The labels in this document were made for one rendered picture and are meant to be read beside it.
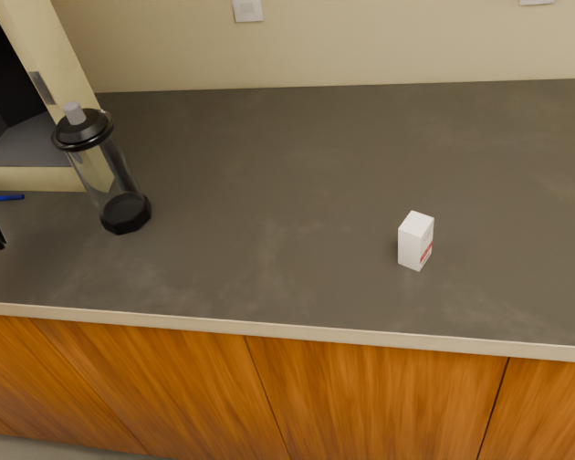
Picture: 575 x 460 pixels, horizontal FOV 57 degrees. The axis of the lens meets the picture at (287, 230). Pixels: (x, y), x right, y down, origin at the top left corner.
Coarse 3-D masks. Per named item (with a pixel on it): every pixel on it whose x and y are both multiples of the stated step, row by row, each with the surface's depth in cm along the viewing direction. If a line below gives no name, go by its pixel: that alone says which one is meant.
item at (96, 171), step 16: (64, 144) 88; (80, 144) 87; (96, 144) 89; (112, 144) 93; (80, 160) 91; (96, 160) 91; (112, 160) 93; (80, 176) 94; (96, 176) 93; (112, 176) 95; (128, 176) 98; (96, 192) 96; (112, 192) 97; (128, 192) 99; (112, 208) 99; (128, 208) 101
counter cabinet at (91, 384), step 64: (0, 320) 108; (64, 320) 103; (0, 384) 136; (64, 384) 128; (128, 384) 121; (192, 384) 115; (256, 384) 109; (320, 384) 104; (384, 384) 99; (448, 384) 95; (512, 384) 91; (128, 448) 157; (192, 448) 147; (256, 448) 137; (320, 448) 129; (384, 448) 122; (448, 448) 115; (512, 448) 109
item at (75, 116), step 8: (72, 104) 88; (72, 112) 87; (80, 112) 89; (88, 112) 91; (96, 112) 91; (64, 120) 91; (72, 120) 89; (80, 120) 89; (88, 120) 89; (96, 120) 89; (104, 120) 90; (64, 128) 89; (72, 128) 89; (80, 128) 88; (88, 128) 88; (96, 128) 89; (56, 136) 90; (64, 136) 88; (72, 136) 88; (80, 136) 88; (88, 136) 88
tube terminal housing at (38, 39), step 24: (0, 0) 84; (24, 0) 88; (48, 0) 94; (0, 24) 87; (24, 24) 89; (48, 24) 94; (24, 48) 90; (48, 48) 95; (72, 48) 101; (48, 72) 95; (72, 72) 102; (72, 96) 102; (0, 168) 114; (24, 168) 113; (48, 168) 112; (72, 168) 110
